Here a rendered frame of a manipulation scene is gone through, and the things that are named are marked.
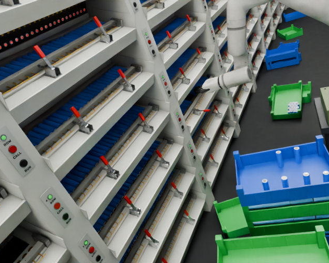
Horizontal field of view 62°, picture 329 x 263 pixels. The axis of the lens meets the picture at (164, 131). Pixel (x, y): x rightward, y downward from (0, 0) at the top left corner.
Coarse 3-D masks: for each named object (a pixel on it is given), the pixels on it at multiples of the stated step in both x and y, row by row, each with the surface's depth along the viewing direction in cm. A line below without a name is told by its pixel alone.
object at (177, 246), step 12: (192, 192) 151; (192, 204) 148; (204, 204) 152; (180, 216) 140; (192, 216) 143; (180, 228) 138; (192, 228) 138; (168, 240) 130; (180, 240) 133; (168, 252) 128; (180, 252) 128
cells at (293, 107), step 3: (291, 102) 201; (294, 102) 200; (297, 102) 198; (288, 105) 200; (291, 105) 199; (294, 105) 198; (297, 105) 197; (288, 108) 199; (291, 108) 198; (294, 108) 197; (297, 108) 195; (288, 111) 197; (291, 111) 196; (294, 111) 195; (297, 111) 194
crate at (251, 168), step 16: (304, 144) 96; (320, 144) 93; (240, 160) 102; (256, 160) 103; (272, 160) 101; (288, 160) 99; (304, 160) 96; (320, 160) 94; (240, 176) 101; (256, 176) 98; (272, 176) 95; (288, 176) 93; (320, 176) 88; (240, 192) 86; (256, 192) 86; (272, 192) 84; (288, 192) 83; (304, 192) 82; (320, 192) 81
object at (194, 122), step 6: (204, 72) 183; (210, 72) 181; (216, 72) 180; (216, 90) 174; (204, 96) 166; (210, 96) 166; (204, 102) 161; (210, 102) 167; (198, 108) 157; (204, 108) 157; (204, 114) 159; (192, 120) 148; (198, 120) 149; (192, 126) 144; (192, 132) 143
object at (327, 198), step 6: (312, 198) 87; (318, 198) 84; (324, 198) 83; (264, 204) 89; (270, 204) 88; (276, 204) 88; (282, 204) 87; (288, 204) 87; (294, 204) 88; (300, 204) 87
